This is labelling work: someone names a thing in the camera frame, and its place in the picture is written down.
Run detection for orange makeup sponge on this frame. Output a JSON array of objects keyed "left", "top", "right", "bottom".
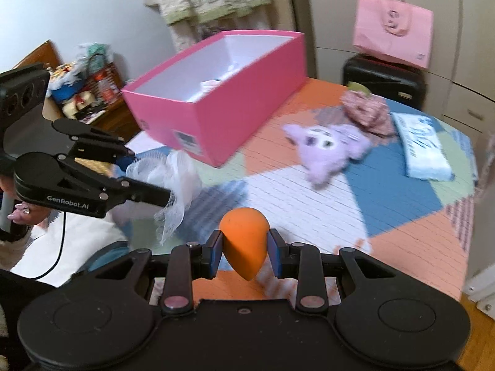
[{"left": 219, "top": 208, "right": 271, "bottom": 281}]

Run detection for wooden cabinet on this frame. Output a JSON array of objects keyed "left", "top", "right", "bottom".
[{"left": 11, "top": 40, "right": 144, "bottom": 136}]

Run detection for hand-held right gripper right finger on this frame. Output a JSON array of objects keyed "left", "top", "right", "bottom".
[{"left": 268, "top": 229, "right": 399, "bottom": 313}]

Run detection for black suitcase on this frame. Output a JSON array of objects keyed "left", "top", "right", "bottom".
[{"left": 342, "top": 55, "right": 426, "bottom": 111}]

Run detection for black cable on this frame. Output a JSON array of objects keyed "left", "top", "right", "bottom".
[{"left": 23, "top": 211, "right": 66, "bottom": 279}]

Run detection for white lace cloth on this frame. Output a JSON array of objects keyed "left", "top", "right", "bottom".
[{"left": 126, "top": 150, "right": 202, "bottom": 246}]

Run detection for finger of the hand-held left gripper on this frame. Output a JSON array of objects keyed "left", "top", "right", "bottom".
[
  {"left": 52, "top": 119, "right": 136, "bottom": 171},
  {"left": 58, "top": 155, "right": 173, "bottom": 209}
]

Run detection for person's white shirt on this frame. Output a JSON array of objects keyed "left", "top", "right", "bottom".
[{"left": 0, "top": 209, "right": 130, "bottom": 279}]

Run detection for cream fluffy pants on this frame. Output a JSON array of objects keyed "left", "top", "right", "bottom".
[{"left": 170, "top": 11, "right": 248, "bottom": 53}]

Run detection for purple plush toy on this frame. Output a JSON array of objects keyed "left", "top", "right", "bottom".
[{"left": 282, "top": 123, "right": 372, "bottom": 191}]

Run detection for white paper sheet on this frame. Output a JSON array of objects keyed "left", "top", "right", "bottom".
[{"left": 124, "top": 133, "right": 174, "bottom": 159}]

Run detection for pile of assorted packets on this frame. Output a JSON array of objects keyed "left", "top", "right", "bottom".
[{"left": 48, "top": 42, "right": 126, "bottom": 121}]

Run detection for pink tote bag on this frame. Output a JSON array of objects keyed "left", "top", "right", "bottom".
[{"left": 352, "top": 0, "right": 434, "bottom": 70}]

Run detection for patchwork tablecloth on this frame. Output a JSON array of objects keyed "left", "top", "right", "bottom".
[{"left": 127, "top": 77, "right": 478, "bottom": 306}]

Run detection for person's left hand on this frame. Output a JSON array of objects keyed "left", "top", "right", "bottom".
[{"left": 7, "top": 200, "right": 51, "bottom": 227}]

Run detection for floral scrunchie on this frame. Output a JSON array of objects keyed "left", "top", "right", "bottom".
[{"left": 341, "top": 91, "right": 395, "bottom": 137}]

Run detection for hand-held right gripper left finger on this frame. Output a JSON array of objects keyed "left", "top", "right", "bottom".
[{"left": 93, "top": 230, "right": 225, "bottom": 315}]

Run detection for beige wardrobe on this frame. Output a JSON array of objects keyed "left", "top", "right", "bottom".
[{"left": 286, "top": 0, "right": 495, "bottom": 143}]

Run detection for pink cardboard box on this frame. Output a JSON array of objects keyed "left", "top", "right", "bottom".
[{"left": 121, "top": 30, "right": 308, "bottom": 168}]

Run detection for wet wipes pack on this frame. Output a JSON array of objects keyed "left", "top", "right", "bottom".
[{"left": 391, "top": 112, "right": 453, "bottom": 181}]

